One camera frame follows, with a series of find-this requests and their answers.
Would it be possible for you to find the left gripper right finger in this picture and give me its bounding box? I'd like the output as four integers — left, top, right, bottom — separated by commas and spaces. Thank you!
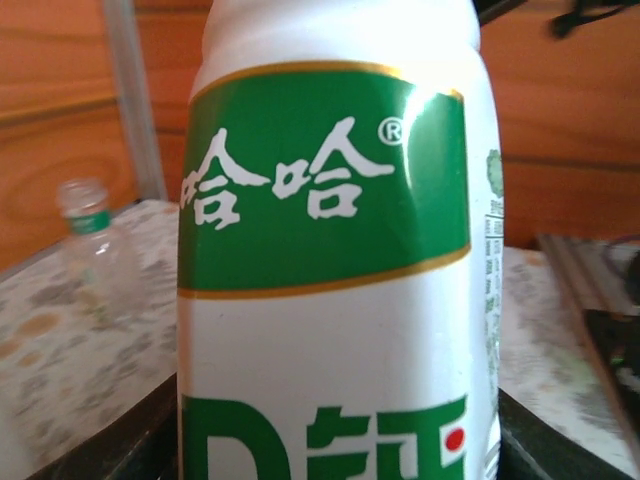
498, 387, 635, 480

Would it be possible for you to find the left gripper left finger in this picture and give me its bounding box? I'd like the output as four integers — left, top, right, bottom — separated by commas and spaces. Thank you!
34, 370, 181, 480

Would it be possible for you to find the clear bottle green neck ring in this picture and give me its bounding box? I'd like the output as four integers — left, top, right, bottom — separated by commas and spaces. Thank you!
56, 176, 156, 331

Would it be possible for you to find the floral patterned tablecloth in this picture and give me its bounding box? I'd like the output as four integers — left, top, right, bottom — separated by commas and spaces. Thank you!
0, 198, 640, 480

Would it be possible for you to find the long aluminium mounting rail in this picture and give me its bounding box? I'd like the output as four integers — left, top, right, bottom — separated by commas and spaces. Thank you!
534, 231, 640, 451

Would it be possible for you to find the white bottle green label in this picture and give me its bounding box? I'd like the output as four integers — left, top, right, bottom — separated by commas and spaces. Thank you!
175, 0, 505, 480

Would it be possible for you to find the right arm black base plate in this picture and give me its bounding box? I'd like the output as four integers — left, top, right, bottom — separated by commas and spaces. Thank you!
582, 307, 640, 406

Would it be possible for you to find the slanted aluminium frame post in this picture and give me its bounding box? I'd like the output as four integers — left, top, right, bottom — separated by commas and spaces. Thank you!
102, 0, 170, 202

